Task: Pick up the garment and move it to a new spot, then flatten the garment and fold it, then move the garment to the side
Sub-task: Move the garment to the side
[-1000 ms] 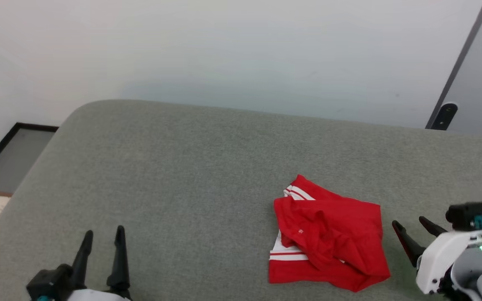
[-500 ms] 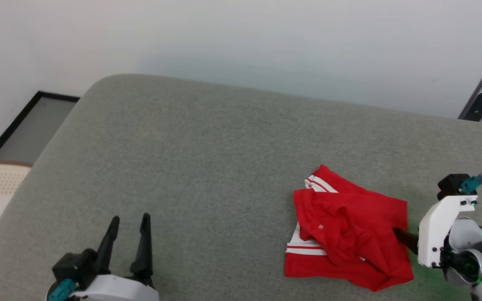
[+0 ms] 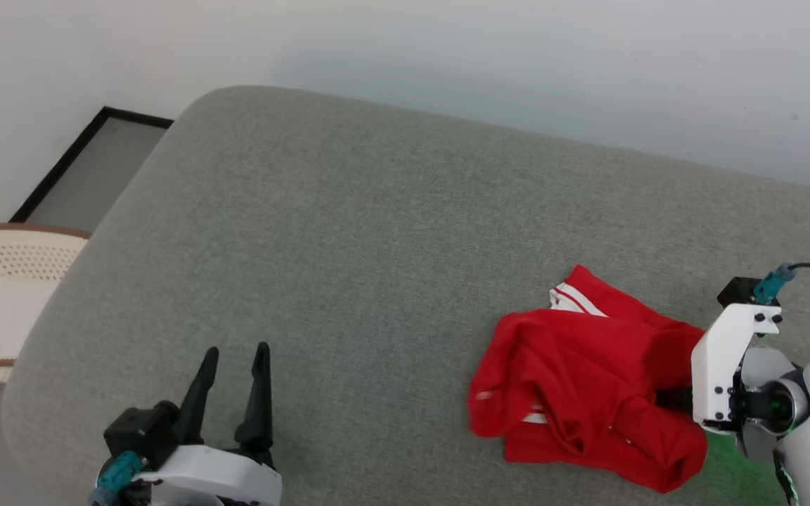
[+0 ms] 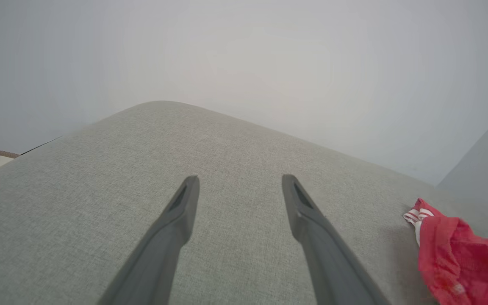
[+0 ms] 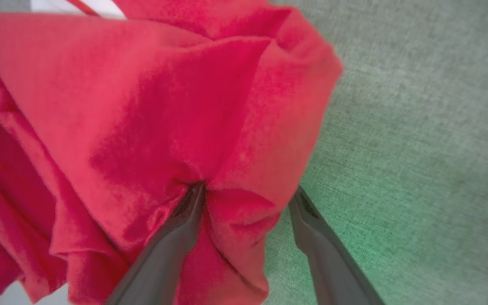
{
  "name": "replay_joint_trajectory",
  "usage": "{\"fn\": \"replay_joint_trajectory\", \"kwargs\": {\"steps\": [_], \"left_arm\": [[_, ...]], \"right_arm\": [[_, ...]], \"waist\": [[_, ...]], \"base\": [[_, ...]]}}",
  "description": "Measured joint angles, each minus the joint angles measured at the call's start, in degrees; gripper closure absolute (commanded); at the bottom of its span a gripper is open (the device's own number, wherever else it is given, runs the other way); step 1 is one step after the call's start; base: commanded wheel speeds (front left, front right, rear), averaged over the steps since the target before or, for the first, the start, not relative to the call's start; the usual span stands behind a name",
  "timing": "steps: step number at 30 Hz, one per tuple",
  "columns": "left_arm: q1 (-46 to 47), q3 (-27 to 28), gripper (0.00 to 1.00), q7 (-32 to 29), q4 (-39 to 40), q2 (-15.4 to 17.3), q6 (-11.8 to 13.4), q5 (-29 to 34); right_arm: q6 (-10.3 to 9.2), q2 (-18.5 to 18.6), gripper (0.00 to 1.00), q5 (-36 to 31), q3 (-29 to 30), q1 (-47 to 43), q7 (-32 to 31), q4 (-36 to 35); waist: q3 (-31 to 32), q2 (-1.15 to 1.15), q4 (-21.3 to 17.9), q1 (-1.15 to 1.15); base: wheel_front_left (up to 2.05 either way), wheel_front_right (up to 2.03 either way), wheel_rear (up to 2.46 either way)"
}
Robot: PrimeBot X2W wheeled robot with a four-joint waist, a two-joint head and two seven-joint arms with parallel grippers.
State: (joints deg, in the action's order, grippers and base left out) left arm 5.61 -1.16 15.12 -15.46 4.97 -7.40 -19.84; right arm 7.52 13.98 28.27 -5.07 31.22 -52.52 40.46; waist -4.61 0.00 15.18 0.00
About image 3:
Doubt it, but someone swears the teal right camera connector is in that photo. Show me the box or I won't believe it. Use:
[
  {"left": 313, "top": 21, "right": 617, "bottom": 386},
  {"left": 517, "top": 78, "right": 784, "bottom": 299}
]
[{"left": 752, "top": 264, "right": 797, "bottom": 305}]

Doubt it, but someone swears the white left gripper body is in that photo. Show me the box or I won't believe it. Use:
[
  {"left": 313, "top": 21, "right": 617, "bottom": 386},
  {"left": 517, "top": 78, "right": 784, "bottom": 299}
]
[{"left": 134, "top": 444, "right": 283, "bottom": 506}]

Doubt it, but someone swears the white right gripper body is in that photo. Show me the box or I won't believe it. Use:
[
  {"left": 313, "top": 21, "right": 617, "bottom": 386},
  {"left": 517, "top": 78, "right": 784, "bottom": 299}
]
[{"left": 691, "top": 302, "right": 810, "bottom": 433}]

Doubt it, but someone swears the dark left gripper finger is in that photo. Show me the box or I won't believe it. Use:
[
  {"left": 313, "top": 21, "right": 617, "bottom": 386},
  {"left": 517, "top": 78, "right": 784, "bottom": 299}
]
[
  {"left": 234, "top": 342, "right": 276, "bottom": 465},
  {"left": 176, "top": 347, "right": 220, "bottom": 444}
]

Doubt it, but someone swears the teal left camera connector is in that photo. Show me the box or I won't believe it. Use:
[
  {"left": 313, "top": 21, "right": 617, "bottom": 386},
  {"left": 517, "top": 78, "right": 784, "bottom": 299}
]
[{"left": 92, "top": 451, "right": 144, "bottom": 506}]

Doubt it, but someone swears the cream perforated laundry basket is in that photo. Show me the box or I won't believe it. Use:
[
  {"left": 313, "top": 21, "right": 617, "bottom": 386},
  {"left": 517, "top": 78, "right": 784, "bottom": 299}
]
[{"left": 0, "top": 223, "right": 91, "bottom": 385}]

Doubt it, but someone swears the black baseboard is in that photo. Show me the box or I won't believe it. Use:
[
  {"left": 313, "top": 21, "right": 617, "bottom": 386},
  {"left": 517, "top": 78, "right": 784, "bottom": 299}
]
[{"left": 9, "top": 106, "right": 174, "bottom": 224}]

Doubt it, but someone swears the teal camera connector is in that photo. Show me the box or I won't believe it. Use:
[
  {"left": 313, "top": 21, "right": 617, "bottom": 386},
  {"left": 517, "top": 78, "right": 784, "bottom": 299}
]
[
  {"left": 752, "top": 264, "right": 797, "bottom": 305},
  {"left": 92, "top": 451, "right": 144, "bottom": 506}
]

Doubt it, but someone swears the grey fabric sofa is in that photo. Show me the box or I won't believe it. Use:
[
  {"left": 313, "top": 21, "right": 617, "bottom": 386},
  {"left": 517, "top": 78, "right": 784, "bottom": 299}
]
[{"left": 1, "top": 84, "right": 810, "bottom": 506}]

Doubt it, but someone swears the red white jersey shirt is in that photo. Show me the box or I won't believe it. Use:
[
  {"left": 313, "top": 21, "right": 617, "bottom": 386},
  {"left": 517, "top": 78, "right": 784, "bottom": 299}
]
[{"left": 467, "top": 264, "right": 709, "bottom": 494}]

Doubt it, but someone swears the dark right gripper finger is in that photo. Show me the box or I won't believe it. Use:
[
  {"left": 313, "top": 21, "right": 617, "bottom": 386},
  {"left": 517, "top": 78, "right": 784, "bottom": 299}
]
[{"left": 657, "top": 389, "right": 694, "bottom": 414}]

